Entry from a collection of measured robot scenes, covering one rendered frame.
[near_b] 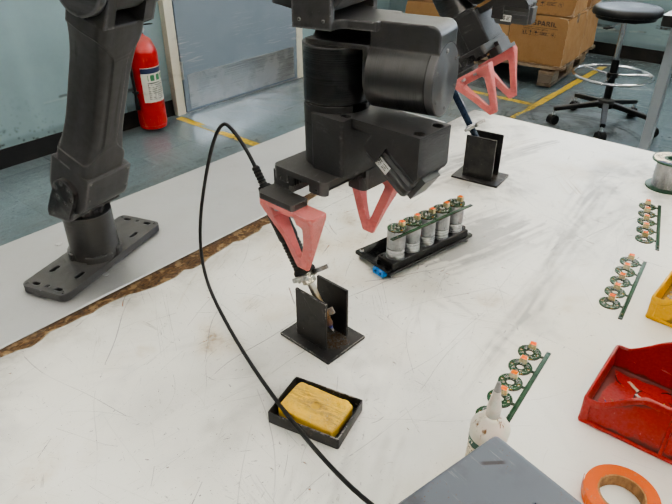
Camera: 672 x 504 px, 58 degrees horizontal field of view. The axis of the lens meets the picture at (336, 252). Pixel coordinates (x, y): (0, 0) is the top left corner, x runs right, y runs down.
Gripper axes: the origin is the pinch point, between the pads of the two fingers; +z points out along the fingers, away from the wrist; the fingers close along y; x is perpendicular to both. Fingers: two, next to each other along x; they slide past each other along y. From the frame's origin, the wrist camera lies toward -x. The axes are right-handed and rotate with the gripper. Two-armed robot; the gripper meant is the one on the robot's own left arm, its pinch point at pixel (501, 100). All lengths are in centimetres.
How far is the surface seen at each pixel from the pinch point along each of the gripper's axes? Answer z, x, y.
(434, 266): 13.1, 5.3, -30.6
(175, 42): -90, 216, 154
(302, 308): 6, 8, -52
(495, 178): 11.6, 6.8, -0.3
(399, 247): 7.9, 5.9, -34.6
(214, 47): -82, 217, 180
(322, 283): 4.9, 6.8, -49.0
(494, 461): 16, -16, -66
